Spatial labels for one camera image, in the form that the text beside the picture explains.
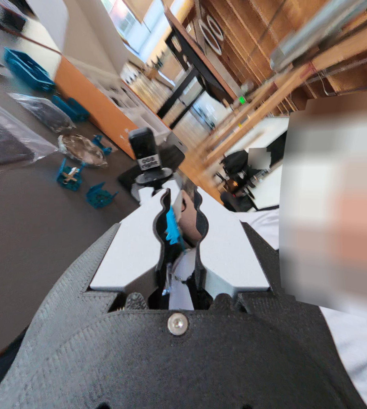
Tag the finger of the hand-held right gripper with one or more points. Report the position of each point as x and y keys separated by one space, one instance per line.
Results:
x=177 y=204
x=145 y=195

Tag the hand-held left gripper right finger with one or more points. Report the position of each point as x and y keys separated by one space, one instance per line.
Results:
x=231 y=255

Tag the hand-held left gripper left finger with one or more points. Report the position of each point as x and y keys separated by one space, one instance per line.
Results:
x=129 y=252

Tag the blue round metal plate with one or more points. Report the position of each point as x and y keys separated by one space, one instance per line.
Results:
x=172 y=230

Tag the white desk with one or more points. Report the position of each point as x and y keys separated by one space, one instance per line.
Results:
x=268 y=188

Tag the raised standing desk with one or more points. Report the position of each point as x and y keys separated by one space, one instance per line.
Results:
x=196 y=48

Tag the person's right hand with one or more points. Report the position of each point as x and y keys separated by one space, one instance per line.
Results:
x=191 y=223

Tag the crumpled clear plastic bag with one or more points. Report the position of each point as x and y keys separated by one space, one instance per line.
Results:
x=81 y=150

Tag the black office chair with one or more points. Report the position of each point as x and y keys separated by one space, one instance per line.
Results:
x=237 y=169

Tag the green exit sign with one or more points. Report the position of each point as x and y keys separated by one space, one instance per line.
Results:
x=242 y=99

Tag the clear plastic bag dark contents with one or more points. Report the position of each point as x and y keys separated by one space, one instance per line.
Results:
x=42 y=111

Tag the large clear plastic bag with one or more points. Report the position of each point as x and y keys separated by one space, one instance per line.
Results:
x=7 y=140

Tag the blue plastic bin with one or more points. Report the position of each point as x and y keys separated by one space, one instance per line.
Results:
x=27 y=68

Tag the person's white shirt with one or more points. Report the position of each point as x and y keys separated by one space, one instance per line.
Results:
x=362 y=351

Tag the blue perforated metal bracket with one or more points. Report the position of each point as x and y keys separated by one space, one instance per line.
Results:
x=70 y=179
x=100 y=196
x=71 y=107

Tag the small blue metal bracket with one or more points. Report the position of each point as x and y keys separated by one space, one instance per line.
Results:
x=102 y=145

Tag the silver ventilation duct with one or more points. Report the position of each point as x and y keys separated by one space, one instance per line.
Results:
x=314 y=35

